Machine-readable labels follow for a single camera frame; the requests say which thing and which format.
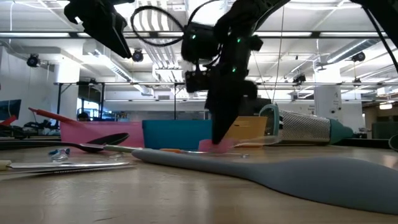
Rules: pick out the yellow plastic basket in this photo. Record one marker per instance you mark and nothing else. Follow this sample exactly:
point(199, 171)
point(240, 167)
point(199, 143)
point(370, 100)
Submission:
point(248, 130)

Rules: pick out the black left frame rail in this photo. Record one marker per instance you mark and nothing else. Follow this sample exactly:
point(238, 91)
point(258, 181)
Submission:
point(31, 139)

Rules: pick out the black monitor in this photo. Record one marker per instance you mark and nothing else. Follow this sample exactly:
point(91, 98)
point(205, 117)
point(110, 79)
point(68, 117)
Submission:
point(261, 107)

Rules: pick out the blue-screen monitor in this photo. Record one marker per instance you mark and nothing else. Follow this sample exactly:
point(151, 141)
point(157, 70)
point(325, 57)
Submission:
point(11, 109)

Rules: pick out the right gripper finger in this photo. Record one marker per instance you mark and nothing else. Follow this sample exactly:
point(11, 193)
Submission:
point(231, 118)
point(217, 124)

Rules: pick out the person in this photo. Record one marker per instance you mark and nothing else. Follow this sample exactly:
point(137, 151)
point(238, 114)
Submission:
point(83, 116)

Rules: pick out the black ceiling spotlight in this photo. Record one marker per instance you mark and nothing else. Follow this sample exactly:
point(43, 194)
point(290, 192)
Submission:
point(359, 56)
point(299, 79)
point(32, 60)
point(137, 56)

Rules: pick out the white column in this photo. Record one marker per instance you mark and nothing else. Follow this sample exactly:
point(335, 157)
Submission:
point(326, 102)

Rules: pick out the teal plastic bin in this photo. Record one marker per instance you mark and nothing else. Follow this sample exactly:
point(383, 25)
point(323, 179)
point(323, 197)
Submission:
point(177, 133)

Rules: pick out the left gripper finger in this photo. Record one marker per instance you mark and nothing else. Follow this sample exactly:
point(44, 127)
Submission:
point(107, 34)
point(126, 37)

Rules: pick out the black background table frame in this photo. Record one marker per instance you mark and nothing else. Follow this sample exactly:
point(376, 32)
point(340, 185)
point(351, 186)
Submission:
point(174, 105)

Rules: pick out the pink plastic bin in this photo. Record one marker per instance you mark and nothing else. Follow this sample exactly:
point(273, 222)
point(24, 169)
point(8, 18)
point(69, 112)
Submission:
point(102, 133)

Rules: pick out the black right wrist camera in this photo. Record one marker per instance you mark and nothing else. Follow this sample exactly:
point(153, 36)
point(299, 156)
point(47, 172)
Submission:
point(199, 43)

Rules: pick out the black frame rail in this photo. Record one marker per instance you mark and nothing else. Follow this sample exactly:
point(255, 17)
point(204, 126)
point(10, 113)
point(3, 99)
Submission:
point(363, 143)
point(31, 139)

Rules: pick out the dark background equipment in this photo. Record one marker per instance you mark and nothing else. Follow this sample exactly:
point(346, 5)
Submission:
point(40, 126)

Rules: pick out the black slotted spatula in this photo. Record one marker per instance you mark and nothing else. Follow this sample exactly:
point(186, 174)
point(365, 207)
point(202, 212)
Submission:
point(109, 139)

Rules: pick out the black framed light bar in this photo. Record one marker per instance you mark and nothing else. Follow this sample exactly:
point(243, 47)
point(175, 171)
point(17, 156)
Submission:
point(280, 34)

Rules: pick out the metal grater with teal ends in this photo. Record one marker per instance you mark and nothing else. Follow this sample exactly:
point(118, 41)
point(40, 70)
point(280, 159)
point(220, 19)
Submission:
point(304, 127)

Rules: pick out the black right frame rail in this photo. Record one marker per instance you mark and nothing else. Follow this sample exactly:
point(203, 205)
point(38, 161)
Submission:
point(363, 143)

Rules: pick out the grey silicone spoon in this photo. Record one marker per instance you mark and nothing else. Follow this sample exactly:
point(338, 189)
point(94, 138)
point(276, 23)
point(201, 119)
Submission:
point(311, 180)

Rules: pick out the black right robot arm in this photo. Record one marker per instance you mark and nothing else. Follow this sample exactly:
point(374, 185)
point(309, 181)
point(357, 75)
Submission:
point(248, 12)

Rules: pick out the silver ventilation duct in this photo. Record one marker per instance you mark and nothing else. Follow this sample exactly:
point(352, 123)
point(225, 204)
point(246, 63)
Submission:
point(351, 51)

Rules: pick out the red bar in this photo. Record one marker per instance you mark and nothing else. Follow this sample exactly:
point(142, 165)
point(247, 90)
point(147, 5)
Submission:
point(9, 120)

